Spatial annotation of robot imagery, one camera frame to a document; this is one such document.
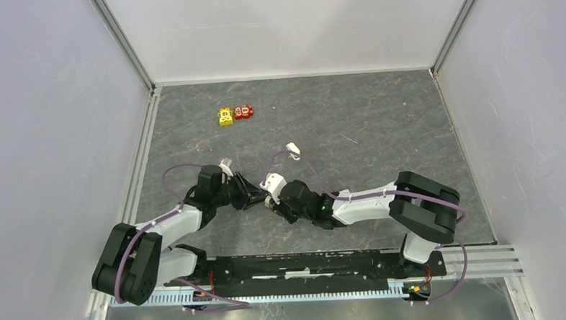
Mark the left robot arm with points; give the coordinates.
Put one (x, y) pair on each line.
(138, 258)

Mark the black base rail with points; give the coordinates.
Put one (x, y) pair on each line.
(314, 272)

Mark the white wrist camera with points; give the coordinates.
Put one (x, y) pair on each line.
(273, 184)
(225, 166)

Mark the white stapler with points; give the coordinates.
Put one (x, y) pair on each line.
(293, 151)

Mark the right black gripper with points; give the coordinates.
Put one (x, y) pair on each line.
(279, 208)

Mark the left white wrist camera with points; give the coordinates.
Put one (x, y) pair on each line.
(225, 166)

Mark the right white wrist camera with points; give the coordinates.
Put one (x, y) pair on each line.
(273, 184)

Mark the red toy block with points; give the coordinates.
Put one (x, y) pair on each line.
(243, 112)

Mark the yellow toy block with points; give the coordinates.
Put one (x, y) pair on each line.
(225, 117)

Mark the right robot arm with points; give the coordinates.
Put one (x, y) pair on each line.
(429, 210)

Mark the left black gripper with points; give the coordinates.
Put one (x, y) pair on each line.
(244, 187)

